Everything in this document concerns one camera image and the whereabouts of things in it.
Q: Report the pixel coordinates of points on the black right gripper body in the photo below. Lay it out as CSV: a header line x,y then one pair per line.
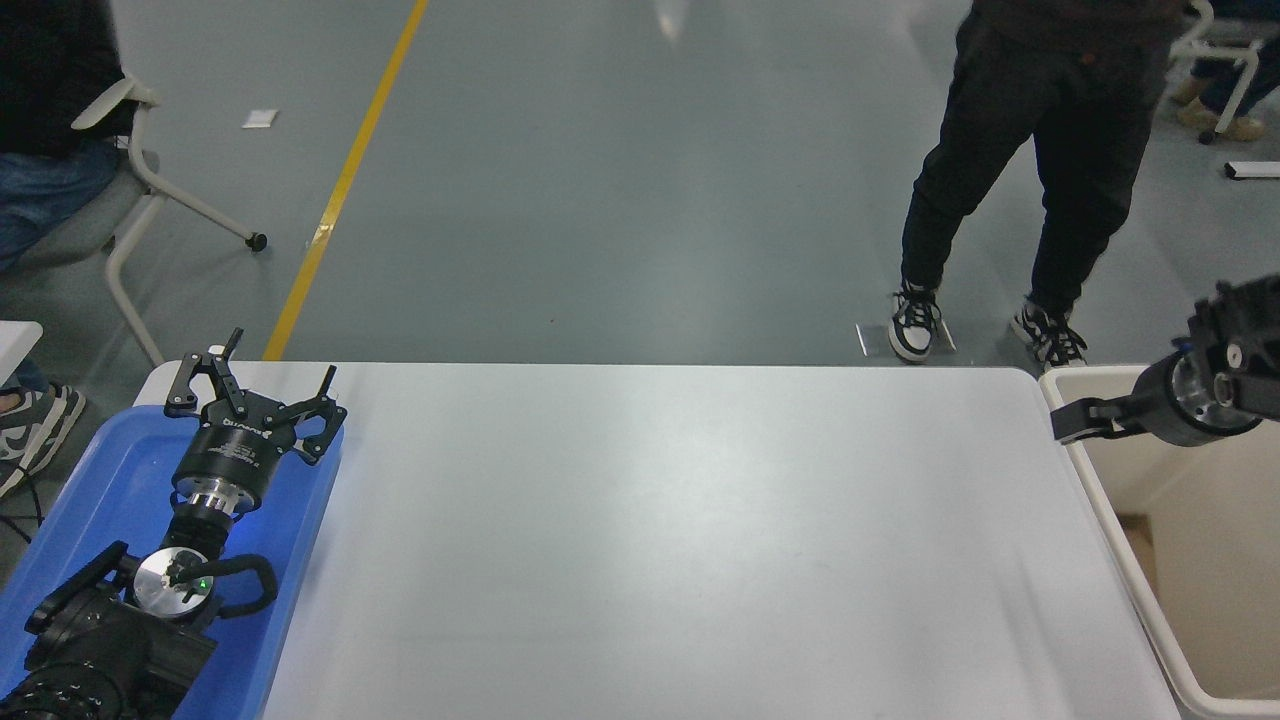
x,y
1160,405

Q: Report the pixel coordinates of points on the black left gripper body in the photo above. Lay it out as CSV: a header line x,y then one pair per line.
x,y
234,453

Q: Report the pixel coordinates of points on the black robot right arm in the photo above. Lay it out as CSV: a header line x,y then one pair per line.
x,y
1250,340

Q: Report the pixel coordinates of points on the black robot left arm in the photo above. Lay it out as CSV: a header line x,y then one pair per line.
x,y
100,650

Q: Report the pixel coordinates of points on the blue plastic tray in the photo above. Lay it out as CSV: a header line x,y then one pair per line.
x,y
110,480

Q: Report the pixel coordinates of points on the metal floor plate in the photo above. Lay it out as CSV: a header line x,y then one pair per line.
x,y
872,338
946,336

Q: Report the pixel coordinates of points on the large pale bin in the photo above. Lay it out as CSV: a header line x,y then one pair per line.
x,y
1210,560

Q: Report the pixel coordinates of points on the person's grey sneaker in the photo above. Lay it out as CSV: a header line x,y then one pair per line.
x,y
35,430

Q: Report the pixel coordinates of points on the white side table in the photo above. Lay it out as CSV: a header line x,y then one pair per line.
x,y
14,345

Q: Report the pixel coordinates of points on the white grey wheeled chair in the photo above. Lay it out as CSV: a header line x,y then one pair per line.
x,y
135,180

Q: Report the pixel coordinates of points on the white bar on floor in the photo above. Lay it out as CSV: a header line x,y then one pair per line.
x,y
1252,170

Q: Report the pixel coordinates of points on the person with tan shoes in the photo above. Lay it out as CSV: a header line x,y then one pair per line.
x,y
1225,115

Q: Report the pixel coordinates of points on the standing person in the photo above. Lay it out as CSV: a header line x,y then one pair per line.
x,y
1050,120

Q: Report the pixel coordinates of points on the seated person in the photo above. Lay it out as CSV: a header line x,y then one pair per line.
x,y
50,90

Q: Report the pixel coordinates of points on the white frame chair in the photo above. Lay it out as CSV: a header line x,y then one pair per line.
x,y
1240,55

